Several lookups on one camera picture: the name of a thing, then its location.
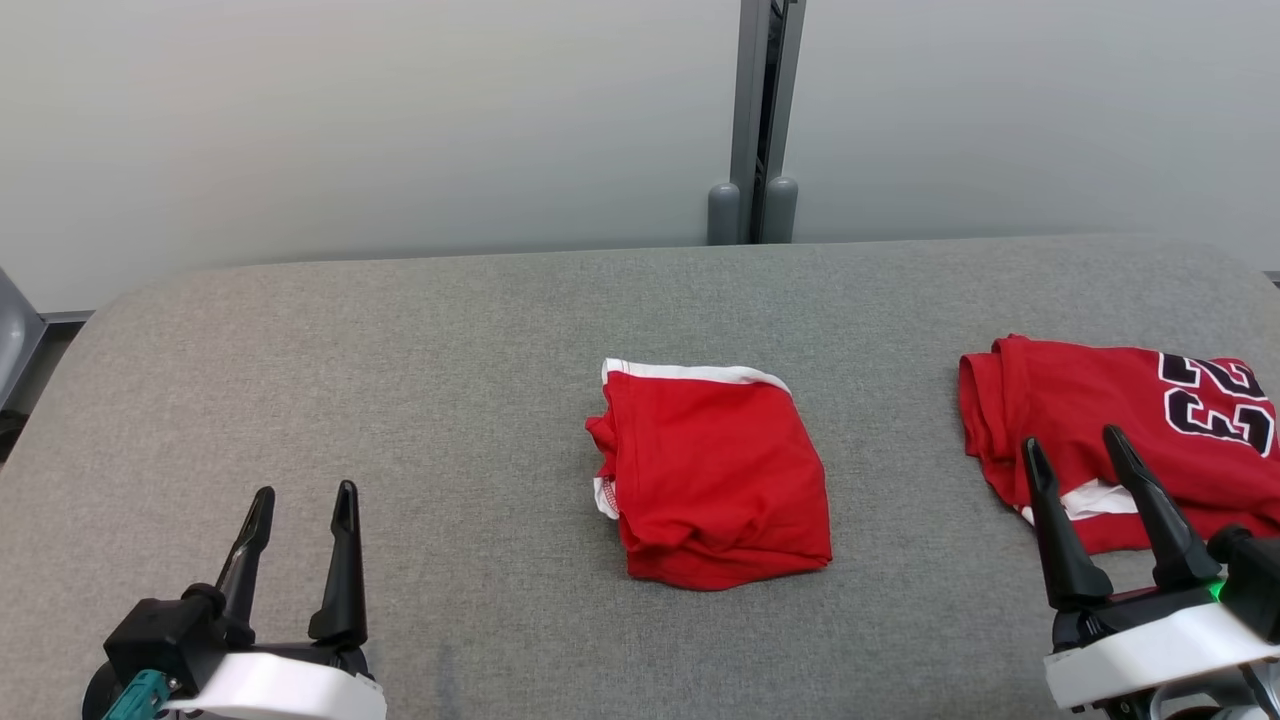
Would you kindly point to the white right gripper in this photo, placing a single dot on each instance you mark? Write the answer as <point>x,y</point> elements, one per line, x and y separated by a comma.
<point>1150,650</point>

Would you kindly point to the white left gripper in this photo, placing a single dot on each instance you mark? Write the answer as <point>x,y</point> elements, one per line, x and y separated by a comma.
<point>290,690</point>

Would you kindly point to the red jersey with white sleeves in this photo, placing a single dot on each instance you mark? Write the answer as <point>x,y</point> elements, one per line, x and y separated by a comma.
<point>1080,400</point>

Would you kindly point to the red shorts with white stripe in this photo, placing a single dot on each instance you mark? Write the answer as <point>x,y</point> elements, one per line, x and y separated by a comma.
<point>720,470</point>

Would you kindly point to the grey fabric sofa seat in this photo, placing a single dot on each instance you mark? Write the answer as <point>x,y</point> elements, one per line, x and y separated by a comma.
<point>400,400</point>

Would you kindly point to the grey wheeled stand leg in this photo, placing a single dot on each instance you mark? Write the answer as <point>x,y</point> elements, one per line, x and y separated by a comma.
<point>15,340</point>

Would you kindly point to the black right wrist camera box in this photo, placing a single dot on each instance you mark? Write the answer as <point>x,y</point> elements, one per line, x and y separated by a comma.
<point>1250,585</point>

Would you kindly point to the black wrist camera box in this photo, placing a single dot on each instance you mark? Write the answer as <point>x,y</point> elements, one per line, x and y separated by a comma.
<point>1250,585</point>
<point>165,640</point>

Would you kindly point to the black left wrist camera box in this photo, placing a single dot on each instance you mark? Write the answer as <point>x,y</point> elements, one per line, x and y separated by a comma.
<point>165,640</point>

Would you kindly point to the grey cylindrical post cap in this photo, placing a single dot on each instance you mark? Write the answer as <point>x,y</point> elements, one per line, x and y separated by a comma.
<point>780,210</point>
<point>724,215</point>

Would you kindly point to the grey metal partition post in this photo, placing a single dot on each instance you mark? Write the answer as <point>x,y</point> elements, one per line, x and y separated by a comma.
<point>765,80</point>

